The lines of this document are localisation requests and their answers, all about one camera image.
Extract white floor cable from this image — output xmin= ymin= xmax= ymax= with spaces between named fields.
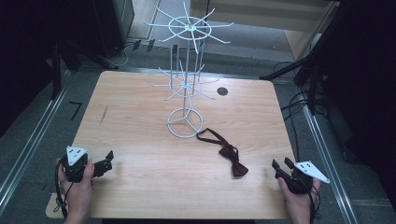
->
xmin=110 ymin=41 xmax=135 ymax=68

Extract person's left hand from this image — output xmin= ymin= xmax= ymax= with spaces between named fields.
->
xmin=56 ymin=157 xmax=95 ymax=224

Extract dark red bow tie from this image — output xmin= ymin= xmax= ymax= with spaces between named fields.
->
xmin=195 ymin=127 xmax=249 ymax=178

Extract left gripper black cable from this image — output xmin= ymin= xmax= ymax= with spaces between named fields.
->
xmin=53 ymin=157 xmax=77 ymax=219

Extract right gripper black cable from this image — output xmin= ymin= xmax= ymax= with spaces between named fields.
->
xmin=306 ymin=183 xmax=322 ymax=224

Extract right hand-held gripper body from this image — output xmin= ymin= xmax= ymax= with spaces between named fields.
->
xmin=285 ymin=160 xmax=331 ymax=196

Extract black floor cables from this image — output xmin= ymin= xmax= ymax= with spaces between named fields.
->
xmin=273 ymin=60 xmax=329 ymax=162

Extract aluminium floor rail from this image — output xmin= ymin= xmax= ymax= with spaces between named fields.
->
xmin=301 ymin=104 xmax=360 ymax=224
xmin=0 ymin=69 xmax=72 ymax=216

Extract person's right hand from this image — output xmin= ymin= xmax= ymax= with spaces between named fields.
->
xmin=277 ymin=176 xmax=322 ymax=224

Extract black metal stand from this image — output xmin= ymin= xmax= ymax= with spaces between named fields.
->
xmin=259 ymin=0 xmax=353 ymax=115
xmin=50 ymin=36 xmax=120 ymax=101

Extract dark cabinet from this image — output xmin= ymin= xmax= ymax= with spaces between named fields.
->
xmin=92 ymin=0 xmax=135 ymax=58

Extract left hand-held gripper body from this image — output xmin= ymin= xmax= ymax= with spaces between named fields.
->
xmin=63 ymin=145 xmax=95 ymax=184

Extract white wire display rack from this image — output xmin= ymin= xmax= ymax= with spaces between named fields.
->
xmin=143 ymin=0 xmax=235 ymax=139

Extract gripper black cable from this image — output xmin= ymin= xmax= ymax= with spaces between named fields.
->
xmin=53 ymin=157 xmax=77 ymax=219
xmin=306 ymin=183 xmax=322 ymax=224

